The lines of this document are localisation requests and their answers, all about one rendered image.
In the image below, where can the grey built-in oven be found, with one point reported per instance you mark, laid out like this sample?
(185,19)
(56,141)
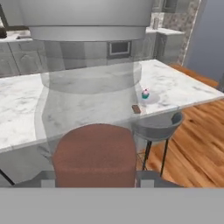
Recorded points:
(119,48)

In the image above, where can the brown chocolate bar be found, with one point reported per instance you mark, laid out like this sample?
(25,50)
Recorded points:
(136,109)

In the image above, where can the white marble dining counter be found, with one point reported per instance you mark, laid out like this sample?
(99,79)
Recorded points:
(180,87)

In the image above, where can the teal and pink cupcake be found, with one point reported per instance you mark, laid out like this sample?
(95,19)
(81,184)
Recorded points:
(145,94)

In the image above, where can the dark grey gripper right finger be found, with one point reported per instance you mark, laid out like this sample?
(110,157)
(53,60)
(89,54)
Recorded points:
(157,180)

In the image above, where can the grey kitchen cabinet run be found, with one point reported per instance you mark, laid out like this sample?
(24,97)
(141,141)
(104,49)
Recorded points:
(170,46)

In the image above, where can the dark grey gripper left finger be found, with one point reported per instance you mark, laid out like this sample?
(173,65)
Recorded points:
(35,181)

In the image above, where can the large white round cylinder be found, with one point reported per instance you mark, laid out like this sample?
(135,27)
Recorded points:
(87,17)

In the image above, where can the brown cushioned stool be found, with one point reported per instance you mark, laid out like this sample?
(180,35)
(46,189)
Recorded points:
(94,156)

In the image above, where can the grey stool with black legs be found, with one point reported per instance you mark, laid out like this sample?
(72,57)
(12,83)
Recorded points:
(159,129)

